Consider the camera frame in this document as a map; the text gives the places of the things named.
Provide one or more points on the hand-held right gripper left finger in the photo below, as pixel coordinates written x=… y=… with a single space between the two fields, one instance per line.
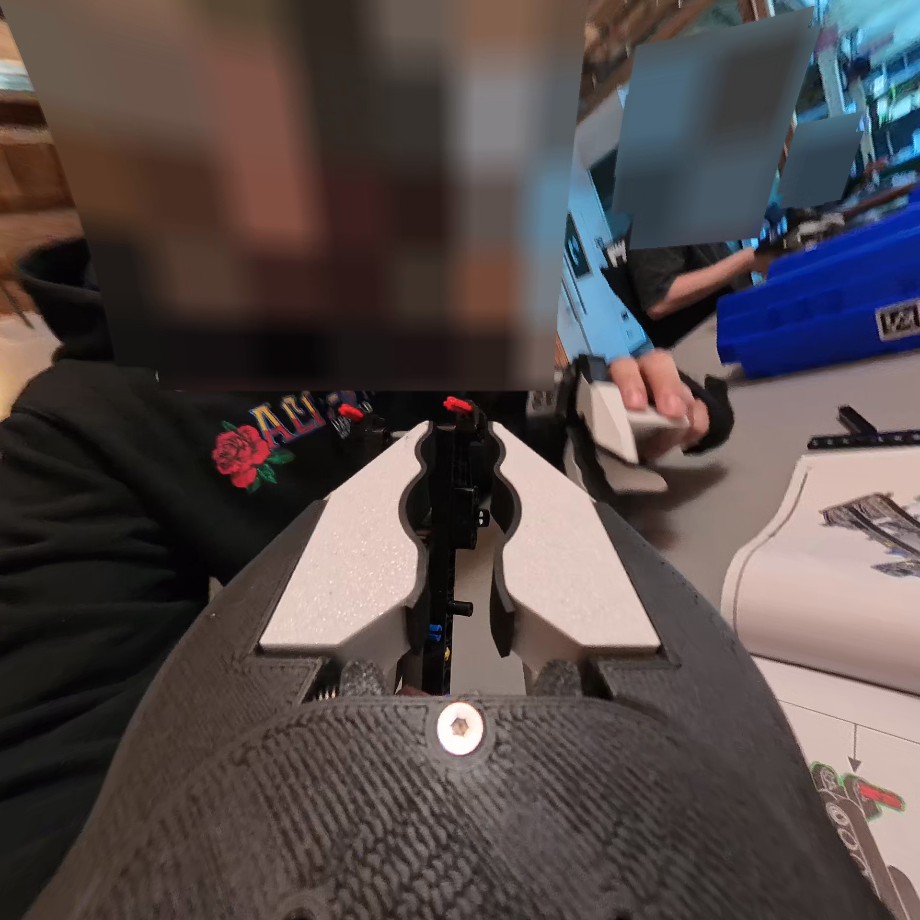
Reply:
x=345 y=560

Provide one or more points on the cluttered shelf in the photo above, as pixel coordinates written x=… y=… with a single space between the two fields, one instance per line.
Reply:
x=884 y=86

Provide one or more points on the grey and black brick model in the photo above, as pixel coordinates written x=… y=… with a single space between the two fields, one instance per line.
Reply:
x=801 y=233

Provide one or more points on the blue plastic bin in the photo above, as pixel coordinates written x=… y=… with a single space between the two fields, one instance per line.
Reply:
x=812 y=338
x=862 y=251

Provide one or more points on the person's left hand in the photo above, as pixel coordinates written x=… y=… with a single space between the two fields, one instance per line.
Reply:
x=650 y=381

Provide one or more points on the short black brick piece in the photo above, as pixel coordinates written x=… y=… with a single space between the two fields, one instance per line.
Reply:
x=859 y=420

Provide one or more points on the black brick-built model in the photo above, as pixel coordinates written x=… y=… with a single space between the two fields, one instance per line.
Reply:
x=449 y=503

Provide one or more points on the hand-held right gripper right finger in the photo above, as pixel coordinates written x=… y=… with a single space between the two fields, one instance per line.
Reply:
x=575 y=568

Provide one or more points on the black printed hoodie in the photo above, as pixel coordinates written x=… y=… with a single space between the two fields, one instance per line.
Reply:
x=108 y=539

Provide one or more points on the light grey desk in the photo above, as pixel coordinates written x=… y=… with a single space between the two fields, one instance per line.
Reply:
x=755 y=410

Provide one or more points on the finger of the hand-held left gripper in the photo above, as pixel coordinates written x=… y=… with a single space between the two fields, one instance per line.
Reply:
x=625 y=480
x=614 y=428

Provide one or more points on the long black brick beam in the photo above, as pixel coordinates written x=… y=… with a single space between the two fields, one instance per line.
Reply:
x=862 y=440

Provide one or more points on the white cabinet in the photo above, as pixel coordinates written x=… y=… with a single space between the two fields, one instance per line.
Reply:
x=582 y=302

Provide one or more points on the instruction booklet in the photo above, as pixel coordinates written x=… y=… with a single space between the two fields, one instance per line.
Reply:
x=790 y=611

